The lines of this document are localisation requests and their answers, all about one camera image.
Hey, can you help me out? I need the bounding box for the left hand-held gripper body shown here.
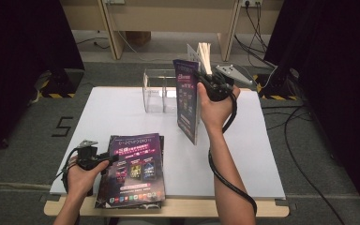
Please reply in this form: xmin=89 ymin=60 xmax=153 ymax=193
xmin=75 ymin=139 xmax=111 ymax=172

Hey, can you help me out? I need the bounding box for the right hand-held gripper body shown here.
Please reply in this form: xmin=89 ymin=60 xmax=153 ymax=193
xmin=200 ymin=64 xmax=254 ymax=103

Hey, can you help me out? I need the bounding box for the white magazine with picture grid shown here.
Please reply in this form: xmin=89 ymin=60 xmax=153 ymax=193
xmin=186 ymin=41 xmax=214 ymax=78

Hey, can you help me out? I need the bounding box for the purple magazine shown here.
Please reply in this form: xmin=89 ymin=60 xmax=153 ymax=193
xmin=95 ymin=133 xmax=167 ymax=209
xmin=172 ymin=58 xmax=202 ymax=146

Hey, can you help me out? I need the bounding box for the clear acrylic magazine holder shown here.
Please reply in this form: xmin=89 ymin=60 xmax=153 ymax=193
xmin=142 ymin=68 xmax=182 ymax=114

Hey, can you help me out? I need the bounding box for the black and red magazine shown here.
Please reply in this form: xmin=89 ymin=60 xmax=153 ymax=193
xmin=94 ymin=134 xmax=165 ymax=210

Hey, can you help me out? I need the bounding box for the person's left hand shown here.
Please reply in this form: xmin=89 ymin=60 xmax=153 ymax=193
xmin=67 ymin=158 xmax=111 ymax=200

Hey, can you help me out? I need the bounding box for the person's right hand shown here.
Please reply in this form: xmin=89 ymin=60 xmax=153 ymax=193
xmin=196 ymin=82 xmax=242 ymax=134

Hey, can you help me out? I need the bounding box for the black stand base striped tape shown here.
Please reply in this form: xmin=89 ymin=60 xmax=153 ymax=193
xmin=37 ymin=68 xmax=85 ymax=99
xmin=252 ymin=67 xmax=300 ymax=101

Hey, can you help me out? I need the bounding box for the beige wooden desk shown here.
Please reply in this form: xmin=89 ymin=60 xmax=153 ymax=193
xmin=59 ymin=0 xmax=285 ymax=62

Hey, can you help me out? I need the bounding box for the black curtain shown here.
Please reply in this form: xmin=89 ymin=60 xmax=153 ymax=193
xmin=0 ymin=0 xmax=86 ymax=165
xmin=262 ymin=0 xmax=360 ymax=219

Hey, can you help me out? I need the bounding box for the black power cable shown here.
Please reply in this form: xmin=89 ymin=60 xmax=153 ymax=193
xmin=233 ymin=33 xmax=278 ymax=70
xmin=245 ymin=2 xmax=269 ymax=53

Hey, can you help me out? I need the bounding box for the long black floor cable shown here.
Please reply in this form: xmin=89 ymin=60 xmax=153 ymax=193
xmin=282 ymin=105 xmax=348 ymax=225

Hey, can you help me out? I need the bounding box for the white floor cable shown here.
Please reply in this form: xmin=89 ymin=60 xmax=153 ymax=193
xmin=113 ymin=29 xmax=278 ymax=92

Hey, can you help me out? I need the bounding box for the white wall socket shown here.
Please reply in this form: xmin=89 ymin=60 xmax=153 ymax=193
xmin=240 ymin=0 xmax=263 ymax=8

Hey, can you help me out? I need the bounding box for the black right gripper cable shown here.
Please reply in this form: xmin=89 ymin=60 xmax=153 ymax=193
xmin=207 ymin=92 xmax=259 ymax=225

